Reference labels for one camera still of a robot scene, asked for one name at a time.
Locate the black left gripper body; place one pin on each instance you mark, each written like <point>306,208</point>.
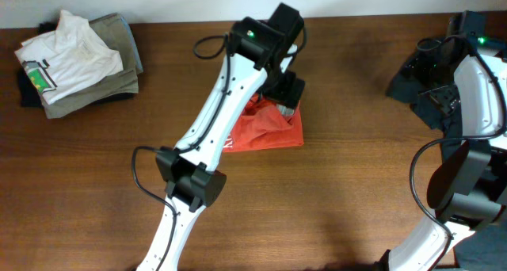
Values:
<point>280,85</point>

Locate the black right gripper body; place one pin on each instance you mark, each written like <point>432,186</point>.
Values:
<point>439,87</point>

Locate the red orange t-shirt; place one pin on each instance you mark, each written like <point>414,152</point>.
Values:
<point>262,125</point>

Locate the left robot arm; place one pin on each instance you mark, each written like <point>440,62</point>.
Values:
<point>256,57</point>

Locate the light blue folded garment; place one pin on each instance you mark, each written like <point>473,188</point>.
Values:
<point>131,41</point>

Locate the olive folded garment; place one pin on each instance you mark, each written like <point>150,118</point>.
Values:
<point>109,29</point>

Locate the dark navy garment pile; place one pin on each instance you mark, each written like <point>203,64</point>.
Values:
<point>428,104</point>

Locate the black folded garment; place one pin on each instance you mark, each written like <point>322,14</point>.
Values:
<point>29,96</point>

